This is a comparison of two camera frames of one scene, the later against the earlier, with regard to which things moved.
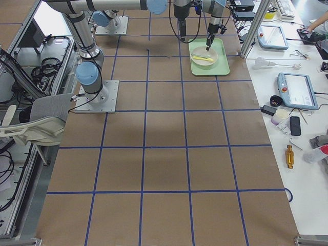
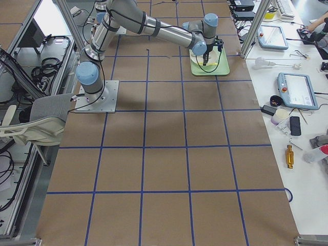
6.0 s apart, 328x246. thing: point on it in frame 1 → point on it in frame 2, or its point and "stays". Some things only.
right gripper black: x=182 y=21 → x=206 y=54
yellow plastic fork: x=203 y=58 → x=213 y=63
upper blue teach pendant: x=271 y=37 stays
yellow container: x=269 y=15 stays
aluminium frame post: x=254 y=26 stays
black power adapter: x=268 y=110 stays
